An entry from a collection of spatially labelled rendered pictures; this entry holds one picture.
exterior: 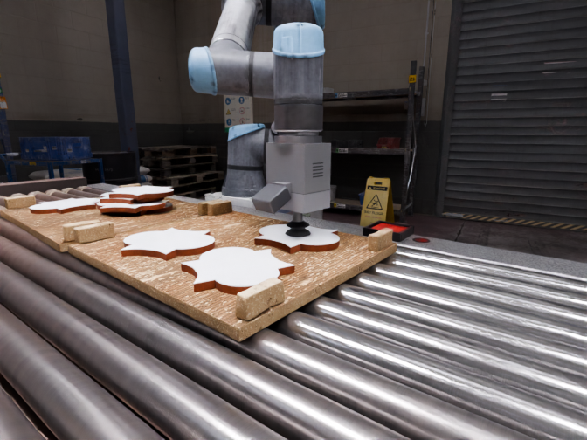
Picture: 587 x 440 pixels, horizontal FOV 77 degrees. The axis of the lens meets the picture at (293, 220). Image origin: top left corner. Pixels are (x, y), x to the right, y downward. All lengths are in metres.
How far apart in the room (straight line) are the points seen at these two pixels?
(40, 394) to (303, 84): 0.46
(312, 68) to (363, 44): 5.05
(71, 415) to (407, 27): 5.37
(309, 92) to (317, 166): 0.11
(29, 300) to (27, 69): 5.53
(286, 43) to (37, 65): 5.60
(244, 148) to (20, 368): 0.90
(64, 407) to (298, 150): 0.40
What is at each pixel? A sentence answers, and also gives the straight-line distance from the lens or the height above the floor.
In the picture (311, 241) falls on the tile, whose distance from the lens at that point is 0.57.
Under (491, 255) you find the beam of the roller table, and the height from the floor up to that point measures 0.92.
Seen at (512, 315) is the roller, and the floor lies 0.92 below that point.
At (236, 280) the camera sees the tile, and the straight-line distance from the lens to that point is 0.43.
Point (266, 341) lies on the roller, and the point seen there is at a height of 0.92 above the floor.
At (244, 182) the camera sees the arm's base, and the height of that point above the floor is 0.96.
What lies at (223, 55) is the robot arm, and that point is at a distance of 0.68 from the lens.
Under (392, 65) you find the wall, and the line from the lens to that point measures 5.44.
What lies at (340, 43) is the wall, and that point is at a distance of 5.74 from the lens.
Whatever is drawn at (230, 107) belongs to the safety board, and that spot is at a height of 1.51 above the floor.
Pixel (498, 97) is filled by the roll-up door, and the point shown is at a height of 1.51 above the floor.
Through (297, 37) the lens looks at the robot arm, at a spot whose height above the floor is 1.24.
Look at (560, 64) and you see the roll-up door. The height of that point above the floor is 1.83.
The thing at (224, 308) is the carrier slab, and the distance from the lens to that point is 0.40.
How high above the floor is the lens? 1.11
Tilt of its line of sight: 14 degrees down
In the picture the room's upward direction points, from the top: straight up
